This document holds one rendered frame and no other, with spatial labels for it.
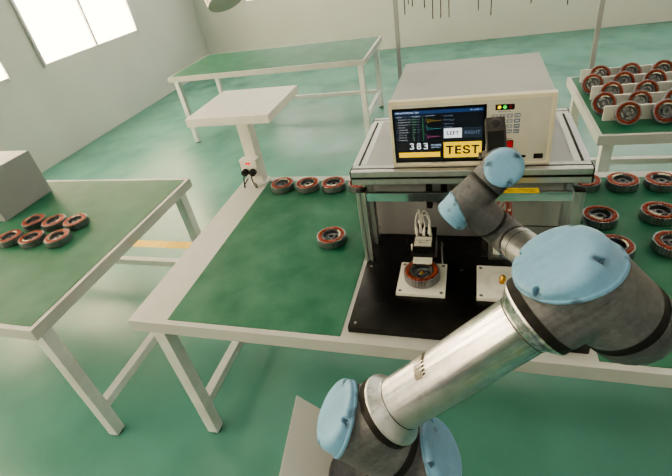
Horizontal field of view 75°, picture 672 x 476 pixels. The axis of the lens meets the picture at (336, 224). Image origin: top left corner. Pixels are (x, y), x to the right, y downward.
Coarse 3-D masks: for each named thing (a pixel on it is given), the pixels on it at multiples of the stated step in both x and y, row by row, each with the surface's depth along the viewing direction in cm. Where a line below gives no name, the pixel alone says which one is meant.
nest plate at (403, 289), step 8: (440, 264) 144; (400, 272) 144; (440, 272) 141; (400, 280) 141; (440, 280) 138; (400, 288) 138; (408, 288) 137; (416, 288) 137; (432, 288) 136; (440, 288) 135; (416, 296) 135; (424, 296) 134; (432, 296) 134; (440, 296) 133
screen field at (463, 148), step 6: (444, 144) 126; (450, 144) 126; (456, 144) 125; (462, 144) 125; (468, 144) 124; (474, 144) 124; (480, 144) 123; (444, 150) 127; (450, 150) 127; (456, 150) 126; (462, 150) 126; (468, 150) 125; (474, 150) 125; (480, 150) 124; (444, 156) 128; (450, 156) 128; (456, 156) 127; (462, 156) 127; (468, 156) 126; (474, 156) 126
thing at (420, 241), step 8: (432, 232) 148; (416, 240) 142; (424, 240) 142; (432, 240) 141; (416, 248) 140; (424, 248) 139; (432, 248) 138; (416, 256) 141; (424, 256) 141; (432, 256) 140
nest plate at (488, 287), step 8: (480, 272) 138; (488, 272) 138; (496, 272) 137; (504, 272) 136; (480, 280) 135; (488, 280) 135; (496, 280) 134; (480, 288) 132; (488, 288) 132; (496, 288) 131; (480, 296) 130; (488, 296) 129; (496, 296) 129
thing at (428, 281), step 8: (408, 264) 141; (416, 264) 141; (424, 264) 141; (432, 264) 139; (408, 272) 138; (416, 272) 141; (432, 272) 137; (408, 280) 137; (416, 280) 135; (424, 280) 134; (432, 280) 134; (424, 288) 135
